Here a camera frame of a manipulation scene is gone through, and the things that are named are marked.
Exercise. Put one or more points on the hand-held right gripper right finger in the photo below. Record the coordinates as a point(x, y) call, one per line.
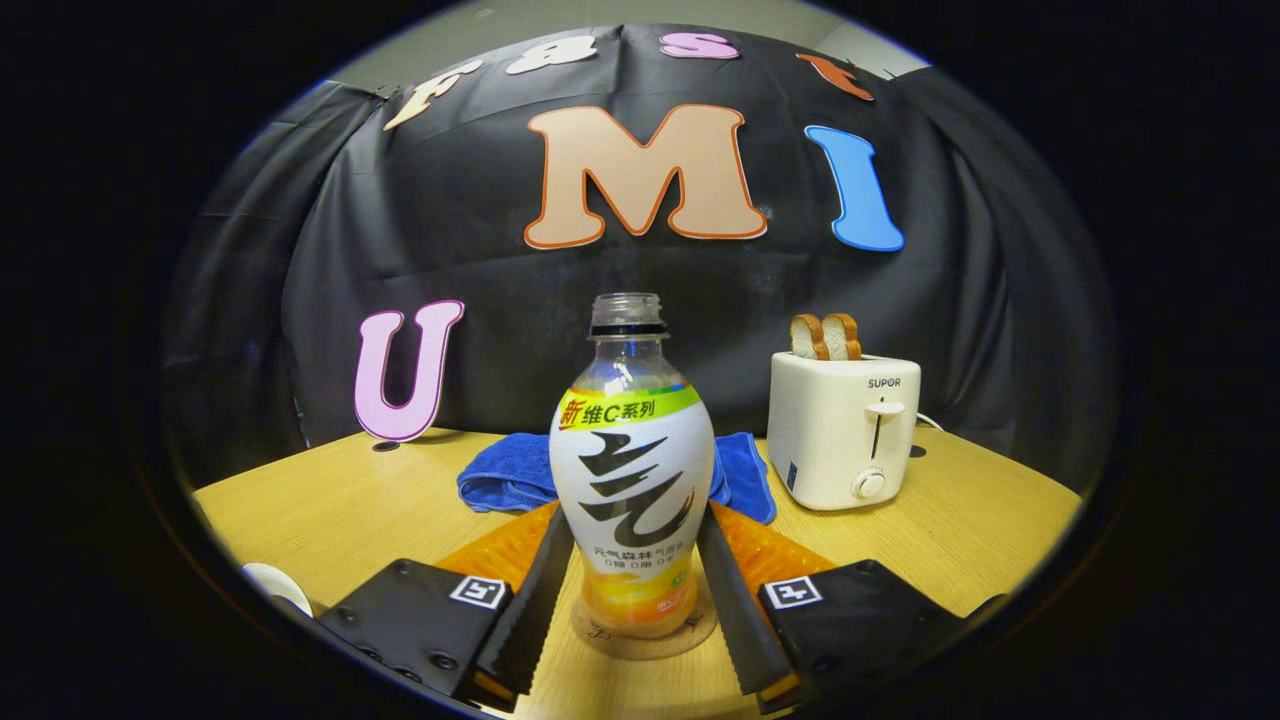
point(740, 620)

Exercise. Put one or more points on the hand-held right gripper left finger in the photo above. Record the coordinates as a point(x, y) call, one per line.
point(535, 610)

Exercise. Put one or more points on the round wooden coaster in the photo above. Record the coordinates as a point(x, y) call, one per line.
point(640, 648)

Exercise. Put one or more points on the clear water bottle white label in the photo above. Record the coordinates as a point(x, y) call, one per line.
point(630, 480)

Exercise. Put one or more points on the white teacup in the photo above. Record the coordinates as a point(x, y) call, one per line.
point(275, 585)

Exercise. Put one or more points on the blue folded towel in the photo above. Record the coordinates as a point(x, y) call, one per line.
point(500, 480)

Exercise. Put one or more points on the white toaster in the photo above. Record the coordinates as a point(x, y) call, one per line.
point(830, 440)

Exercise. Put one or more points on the black backdrop cloth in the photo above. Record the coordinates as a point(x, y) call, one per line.
point(480, 270)

